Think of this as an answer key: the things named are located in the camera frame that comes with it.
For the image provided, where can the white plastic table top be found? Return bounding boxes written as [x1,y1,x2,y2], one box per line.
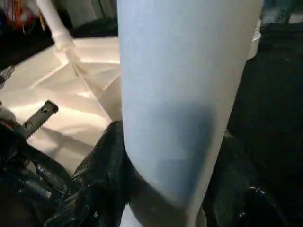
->
[0,36,262,227]

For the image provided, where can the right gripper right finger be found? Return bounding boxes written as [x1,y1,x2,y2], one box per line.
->
[203,134,303,227]

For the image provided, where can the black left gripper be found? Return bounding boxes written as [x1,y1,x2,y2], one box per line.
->
[0,100,72,202]

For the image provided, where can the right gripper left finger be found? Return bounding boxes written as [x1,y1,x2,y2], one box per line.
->
[45,120,141,227]

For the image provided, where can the black work mat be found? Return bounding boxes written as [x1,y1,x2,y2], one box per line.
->
[0,18,303,227]

